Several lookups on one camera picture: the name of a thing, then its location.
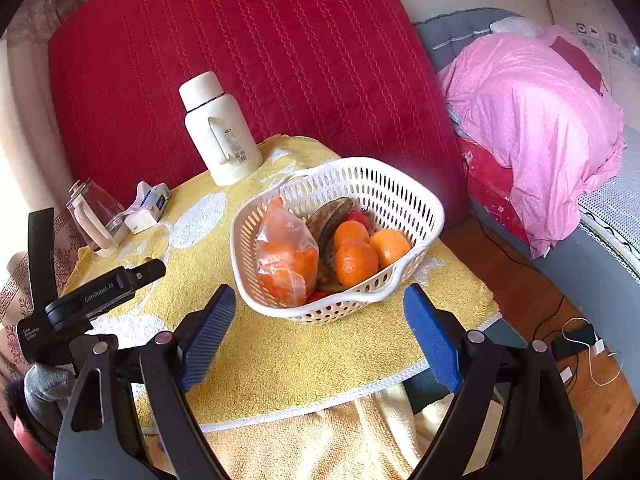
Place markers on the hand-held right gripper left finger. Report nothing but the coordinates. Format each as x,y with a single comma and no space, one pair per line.
210,335

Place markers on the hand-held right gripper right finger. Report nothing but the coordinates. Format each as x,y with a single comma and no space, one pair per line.
432,340

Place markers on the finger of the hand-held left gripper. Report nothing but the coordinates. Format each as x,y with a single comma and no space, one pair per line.
150,271

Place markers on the orange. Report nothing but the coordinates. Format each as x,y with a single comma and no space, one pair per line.
356,262
392,252
350,232

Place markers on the plastic bag of oranges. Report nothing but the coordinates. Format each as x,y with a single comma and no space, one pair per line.
285,260

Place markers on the large red tomato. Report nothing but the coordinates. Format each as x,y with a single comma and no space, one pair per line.
357,217

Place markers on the overripe brown banana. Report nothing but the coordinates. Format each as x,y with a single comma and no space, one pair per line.
325,225

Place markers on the white plastic basket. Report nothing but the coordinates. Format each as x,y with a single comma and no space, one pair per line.
390,180

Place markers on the person's left forearm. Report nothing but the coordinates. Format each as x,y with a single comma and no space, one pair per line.
30,440

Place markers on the person's left hand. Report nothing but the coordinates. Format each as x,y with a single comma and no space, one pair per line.
47,385

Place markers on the tissue pack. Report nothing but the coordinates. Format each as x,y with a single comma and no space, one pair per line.
145,217

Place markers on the patterned curtain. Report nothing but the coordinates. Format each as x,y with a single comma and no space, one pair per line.
15,300

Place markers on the yellow and white towel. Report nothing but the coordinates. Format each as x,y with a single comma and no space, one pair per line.
300,360

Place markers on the black power strip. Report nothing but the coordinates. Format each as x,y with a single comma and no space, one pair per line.
570,345

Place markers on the white plug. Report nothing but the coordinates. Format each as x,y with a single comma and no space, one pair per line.
566,376

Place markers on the white thermos jug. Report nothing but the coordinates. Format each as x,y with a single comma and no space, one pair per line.
225,145

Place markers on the red floral sheet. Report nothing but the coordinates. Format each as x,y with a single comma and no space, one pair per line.
495,190

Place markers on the gray bed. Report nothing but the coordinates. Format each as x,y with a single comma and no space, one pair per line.
590,280

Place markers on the white lace bed cover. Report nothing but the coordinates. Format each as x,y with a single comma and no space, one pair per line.
615,215

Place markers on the pink dotted blanket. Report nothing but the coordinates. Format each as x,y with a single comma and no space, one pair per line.
540,125

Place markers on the red quilted mattress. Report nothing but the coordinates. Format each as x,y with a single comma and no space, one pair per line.
275,60

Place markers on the dark red cloth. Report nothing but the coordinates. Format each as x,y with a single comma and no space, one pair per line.
580,60

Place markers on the white pillow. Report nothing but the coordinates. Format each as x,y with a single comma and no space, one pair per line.
515,26

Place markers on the white wardrobe with stickers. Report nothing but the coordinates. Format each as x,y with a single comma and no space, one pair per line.
590,5

